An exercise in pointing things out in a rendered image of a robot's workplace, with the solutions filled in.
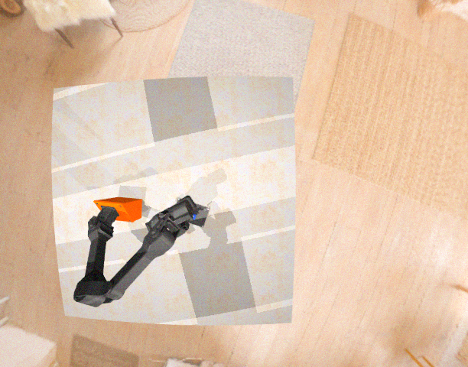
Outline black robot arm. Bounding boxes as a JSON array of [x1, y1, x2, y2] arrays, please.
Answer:
[[73, 200, 194, 307]]

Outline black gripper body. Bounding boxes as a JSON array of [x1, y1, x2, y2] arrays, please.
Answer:
[[179, 196, 197, 211]]

